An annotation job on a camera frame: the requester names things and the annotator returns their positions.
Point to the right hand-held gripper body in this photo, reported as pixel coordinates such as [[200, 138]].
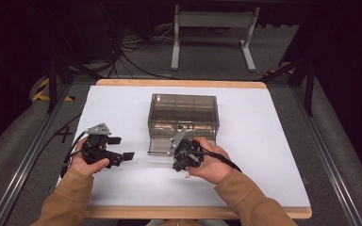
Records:
[[187, 153]]

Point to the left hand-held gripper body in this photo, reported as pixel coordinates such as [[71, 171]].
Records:
[[95, 150]]

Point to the small gold earring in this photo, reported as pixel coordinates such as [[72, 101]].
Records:
[[187, 175]]

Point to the smoky clear bottom drawer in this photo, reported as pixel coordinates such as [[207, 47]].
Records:
[[158, 147]]

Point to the smoky clear drawer box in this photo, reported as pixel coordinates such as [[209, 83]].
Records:
[[184, 108]]

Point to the person's left hand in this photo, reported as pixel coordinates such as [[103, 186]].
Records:
[[86, 168]]

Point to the person's right hand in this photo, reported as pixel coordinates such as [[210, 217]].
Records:
[[212, 169]]

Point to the white table mat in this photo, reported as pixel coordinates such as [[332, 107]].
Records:
[[125, 103]]

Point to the yellow black hazard tape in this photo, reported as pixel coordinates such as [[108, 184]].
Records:
[[41, 92]]

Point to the black metal stand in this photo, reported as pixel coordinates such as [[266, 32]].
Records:
[[309, 84], [52, 81]]

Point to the aluminium floor rail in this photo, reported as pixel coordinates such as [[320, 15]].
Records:
[[28, 157], [326, 157]]

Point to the white metal desk frame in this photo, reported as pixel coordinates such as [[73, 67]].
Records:
[[213, 19]]

